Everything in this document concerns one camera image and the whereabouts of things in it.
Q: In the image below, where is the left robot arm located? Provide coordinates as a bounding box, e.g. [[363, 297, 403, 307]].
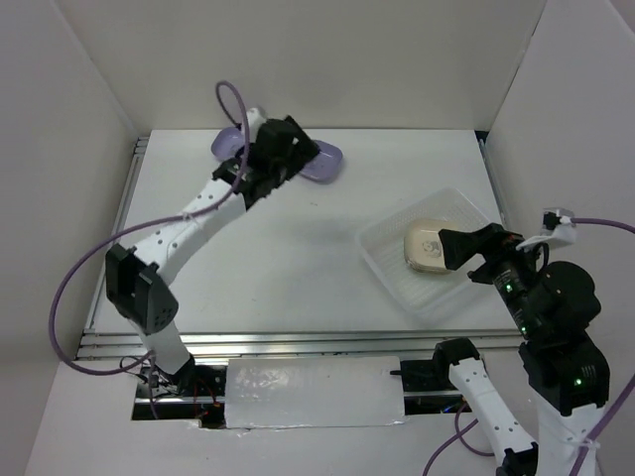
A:
[[105, 117, 320, 396]]

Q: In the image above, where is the white foam cover panel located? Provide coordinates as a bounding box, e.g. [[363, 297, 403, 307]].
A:
[[224, 356, 406, 429]]

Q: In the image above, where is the white perforated plastic bin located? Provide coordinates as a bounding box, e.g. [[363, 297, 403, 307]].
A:
[[355, 187, 489, 318]]

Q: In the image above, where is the purple panda plate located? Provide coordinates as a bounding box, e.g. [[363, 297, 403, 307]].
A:
[[210, 127, 244, 162], [300, 140, 344, 183]]

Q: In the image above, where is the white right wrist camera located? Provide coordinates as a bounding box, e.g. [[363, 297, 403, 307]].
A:
[[516, 207, 577, 252]]

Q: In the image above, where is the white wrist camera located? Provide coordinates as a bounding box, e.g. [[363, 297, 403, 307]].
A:
[[243, 107, 268, 135], [516, 207, 577, 252]]

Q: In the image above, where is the cream panda plate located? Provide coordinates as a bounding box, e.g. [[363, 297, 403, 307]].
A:
[[404, 218, 458, 274]]

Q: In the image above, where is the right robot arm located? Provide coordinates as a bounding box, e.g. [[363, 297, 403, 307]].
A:
[[432, 223, 610, 475]]

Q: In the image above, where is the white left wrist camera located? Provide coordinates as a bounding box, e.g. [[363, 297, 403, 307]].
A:
[[243, 107, 268, 135]]

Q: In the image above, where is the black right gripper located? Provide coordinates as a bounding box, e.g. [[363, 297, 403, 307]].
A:
[[438, 216, 550, 334]]

